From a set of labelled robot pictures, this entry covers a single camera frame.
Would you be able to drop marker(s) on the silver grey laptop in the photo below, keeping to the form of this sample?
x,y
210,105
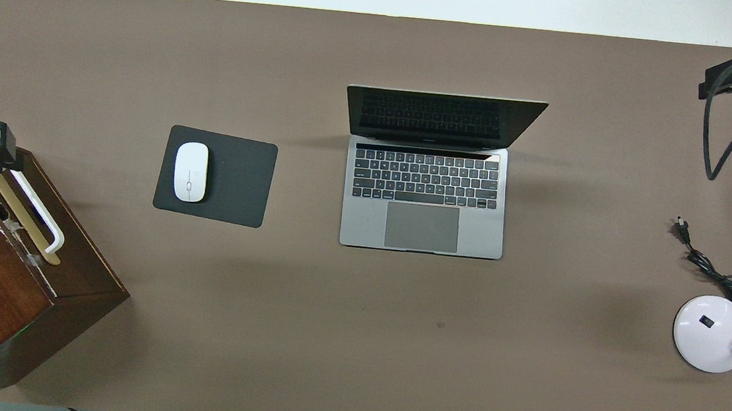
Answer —
x,y
422,227

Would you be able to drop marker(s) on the white computer mouse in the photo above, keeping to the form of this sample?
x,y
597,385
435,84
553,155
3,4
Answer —
x,y
191,170

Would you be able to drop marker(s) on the black mouse pad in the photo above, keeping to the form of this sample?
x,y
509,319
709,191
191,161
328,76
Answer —
x,y
239,181

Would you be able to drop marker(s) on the white desk lamp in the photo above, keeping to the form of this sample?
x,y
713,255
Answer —
x,y
706,334

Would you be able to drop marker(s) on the large brown table mat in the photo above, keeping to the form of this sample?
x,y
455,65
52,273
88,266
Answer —
x,y
354,337

